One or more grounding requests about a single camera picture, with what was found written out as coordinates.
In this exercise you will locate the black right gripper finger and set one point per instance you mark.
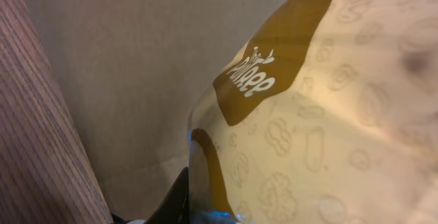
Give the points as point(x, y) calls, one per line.
point(174, 209)

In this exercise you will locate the cream brown nut bag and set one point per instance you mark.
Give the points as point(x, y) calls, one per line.
point(328, 114)

